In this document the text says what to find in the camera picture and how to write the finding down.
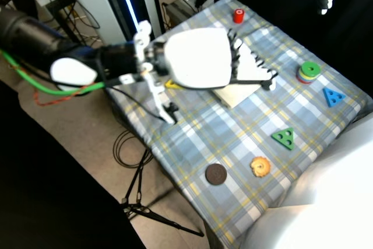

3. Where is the orange cable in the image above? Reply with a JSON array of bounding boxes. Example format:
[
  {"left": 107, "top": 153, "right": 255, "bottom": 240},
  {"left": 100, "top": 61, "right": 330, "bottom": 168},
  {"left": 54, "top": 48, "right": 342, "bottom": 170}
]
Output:
[{"left": 33, "top": 85, "right": 92, "bottom": 107}]

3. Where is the black backdrop curtain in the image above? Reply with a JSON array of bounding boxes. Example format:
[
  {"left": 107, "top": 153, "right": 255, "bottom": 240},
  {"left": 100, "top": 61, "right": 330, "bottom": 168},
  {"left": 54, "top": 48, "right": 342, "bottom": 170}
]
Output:
[{"left": 203, "top": 0, "right": 373, "bottom": 92}]

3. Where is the black tripod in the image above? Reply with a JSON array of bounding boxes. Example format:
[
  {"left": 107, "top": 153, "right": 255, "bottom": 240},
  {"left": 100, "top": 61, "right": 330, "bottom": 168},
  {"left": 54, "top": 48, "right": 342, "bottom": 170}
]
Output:
[{"left": 120, "top": 149, "right": 205, "bottom": 238}]

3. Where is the green triangle block with holes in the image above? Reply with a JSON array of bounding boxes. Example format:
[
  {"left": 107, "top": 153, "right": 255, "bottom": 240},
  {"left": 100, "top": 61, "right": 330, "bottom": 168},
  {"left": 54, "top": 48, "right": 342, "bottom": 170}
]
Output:
[{"left": 270, "top": 127, "right": 296, "bottom": 151}]

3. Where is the white robot body shell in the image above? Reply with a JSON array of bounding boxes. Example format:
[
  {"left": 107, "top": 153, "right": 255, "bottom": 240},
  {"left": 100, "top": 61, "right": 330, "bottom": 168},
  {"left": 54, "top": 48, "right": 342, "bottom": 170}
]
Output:
[{"left": 241, "top": 114, "right": 373, "bottom": 249}]

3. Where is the round chocolate cookie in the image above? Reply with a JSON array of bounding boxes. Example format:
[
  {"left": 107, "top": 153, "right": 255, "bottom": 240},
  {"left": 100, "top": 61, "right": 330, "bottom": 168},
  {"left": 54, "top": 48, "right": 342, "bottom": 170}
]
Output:
[{"left": 205, "top": 163, "right": 228, "bottom": 187}]

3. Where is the plaid tablecloth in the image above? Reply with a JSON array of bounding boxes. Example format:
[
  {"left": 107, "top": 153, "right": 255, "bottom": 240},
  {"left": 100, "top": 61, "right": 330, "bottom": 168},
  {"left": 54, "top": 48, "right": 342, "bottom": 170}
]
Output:
[{"left": 106, "top": 0, "right": 367, "bottom": 249}]

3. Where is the red cylinder peg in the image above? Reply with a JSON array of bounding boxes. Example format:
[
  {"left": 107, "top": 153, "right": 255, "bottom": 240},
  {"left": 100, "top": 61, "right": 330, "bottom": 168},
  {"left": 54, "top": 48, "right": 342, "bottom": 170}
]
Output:
[{"left": 233, "top": 8, "right": 246, "bottom": 24}]

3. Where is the stack of coloured rings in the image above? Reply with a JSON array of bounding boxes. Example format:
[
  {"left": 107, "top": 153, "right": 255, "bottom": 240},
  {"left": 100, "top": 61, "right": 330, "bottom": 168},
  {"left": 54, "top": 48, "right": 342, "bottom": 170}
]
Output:
[{"left": 296, "top": 61, "right": 322, "bottom": 85}]

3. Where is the yellow ridged cookie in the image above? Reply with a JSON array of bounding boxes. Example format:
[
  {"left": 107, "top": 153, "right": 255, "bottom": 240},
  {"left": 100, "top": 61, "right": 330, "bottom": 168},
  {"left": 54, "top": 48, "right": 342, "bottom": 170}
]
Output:
[{"left": 250, "top": 156, "right": 272, "bottom": 178}]

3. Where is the coiled black cable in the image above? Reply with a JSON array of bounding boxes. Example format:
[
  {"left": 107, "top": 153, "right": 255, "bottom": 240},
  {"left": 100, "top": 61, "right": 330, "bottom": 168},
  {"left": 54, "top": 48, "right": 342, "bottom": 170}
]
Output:
[{"left": 112, "top": 128, "right": 154, "bottom": 169}]

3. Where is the green cable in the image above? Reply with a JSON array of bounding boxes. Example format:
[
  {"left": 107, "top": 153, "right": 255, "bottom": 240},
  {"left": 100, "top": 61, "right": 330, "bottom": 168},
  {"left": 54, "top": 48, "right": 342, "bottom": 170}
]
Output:
[{"left": 0, "top": 50, "right": 106, "bottom": 97}]

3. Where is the yellow triangle block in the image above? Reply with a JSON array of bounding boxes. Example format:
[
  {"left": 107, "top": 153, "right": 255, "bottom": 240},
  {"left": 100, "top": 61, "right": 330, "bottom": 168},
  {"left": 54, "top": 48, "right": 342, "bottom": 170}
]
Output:
[{"left": 164, "top": 79, "right": 185, "bottom": 90}]

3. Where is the blue triangle block with holes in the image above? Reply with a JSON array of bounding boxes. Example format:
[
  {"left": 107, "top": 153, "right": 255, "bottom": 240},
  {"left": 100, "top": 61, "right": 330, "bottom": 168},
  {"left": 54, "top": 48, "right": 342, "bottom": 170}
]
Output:
[{"left": 322, "top": 87, "right": 347, "bottom": 108}]

